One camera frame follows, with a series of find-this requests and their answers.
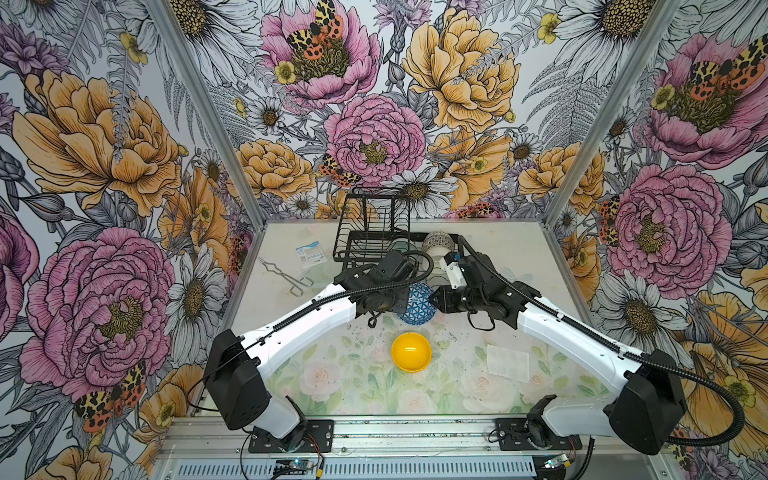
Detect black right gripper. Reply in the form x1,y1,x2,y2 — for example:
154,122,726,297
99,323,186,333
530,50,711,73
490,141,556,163
428,284,487,313

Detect mint green ceramic bowl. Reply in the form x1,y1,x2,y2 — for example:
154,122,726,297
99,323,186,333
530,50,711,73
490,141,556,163
391,239,420,252

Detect blue geometric patterned bowl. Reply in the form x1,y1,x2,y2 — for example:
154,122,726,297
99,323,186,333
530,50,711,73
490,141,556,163
398,282,437,326

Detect brown patterned ceramic bowl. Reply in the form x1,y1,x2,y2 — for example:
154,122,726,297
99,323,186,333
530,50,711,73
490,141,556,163
421,230,456,259

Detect yellow bowl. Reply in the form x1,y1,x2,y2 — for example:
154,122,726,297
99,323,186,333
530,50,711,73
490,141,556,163
391,332,432,373

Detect cream white bowl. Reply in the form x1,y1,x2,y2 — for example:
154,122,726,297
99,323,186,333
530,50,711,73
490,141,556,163
427,257,450,285

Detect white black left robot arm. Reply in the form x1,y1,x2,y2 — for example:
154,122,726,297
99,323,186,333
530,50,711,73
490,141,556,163
202,250,434,442

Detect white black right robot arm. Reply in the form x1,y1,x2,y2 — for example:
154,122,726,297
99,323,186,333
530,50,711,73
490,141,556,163
430,252,686,455

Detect clear plastic compartment box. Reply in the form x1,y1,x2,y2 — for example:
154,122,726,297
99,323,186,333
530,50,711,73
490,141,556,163
486,345,530,383

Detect small blue white packet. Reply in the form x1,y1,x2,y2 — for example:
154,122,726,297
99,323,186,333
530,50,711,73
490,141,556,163
295,241,328,270

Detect green circuit board right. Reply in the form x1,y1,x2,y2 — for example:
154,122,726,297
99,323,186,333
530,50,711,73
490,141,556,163
542,453,571,469

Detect green circuit board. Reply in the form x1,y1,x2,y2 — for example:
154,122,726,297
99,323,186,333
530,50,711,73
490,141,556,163
542,453,571,469
272,458,315,479

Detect green circuit board left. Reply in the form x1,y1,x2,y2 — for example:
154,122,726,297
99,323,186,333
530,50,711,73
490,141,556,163
272,458,315,479

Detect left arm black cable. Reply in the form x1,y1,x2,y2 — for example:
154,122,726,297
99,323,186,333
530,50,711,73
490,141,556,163
185,250,435,415

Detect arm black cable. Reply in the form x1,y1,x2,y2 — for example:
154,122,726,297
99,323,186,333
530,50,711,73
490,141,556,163
185,250,435,415
457,235,746,480

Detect black wire dish rack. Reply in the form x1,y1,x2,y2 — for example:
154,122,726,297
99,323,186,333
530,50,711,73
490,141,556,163
333,187,429,268

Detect metal wire tongs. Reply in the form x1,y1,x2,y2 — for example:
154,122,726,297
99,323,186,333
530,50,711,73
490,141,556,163
258,257,314,298

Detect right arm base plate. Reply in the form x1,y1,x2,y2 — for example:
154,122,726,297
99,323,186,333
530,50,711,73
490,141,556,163
494,417,582,451

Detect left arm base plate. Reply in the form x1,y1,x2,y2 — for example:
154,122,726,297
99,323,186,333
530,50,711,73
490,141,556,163
247,418,335,454

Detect aluminium mounting rail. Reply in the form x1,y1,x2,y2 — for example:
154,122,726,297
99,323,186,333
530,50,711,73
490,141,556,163
155,412,625,458

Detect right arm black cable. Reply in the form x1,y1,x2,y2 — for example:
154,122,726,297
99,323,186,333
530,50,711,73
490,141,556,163
457,235,746,480

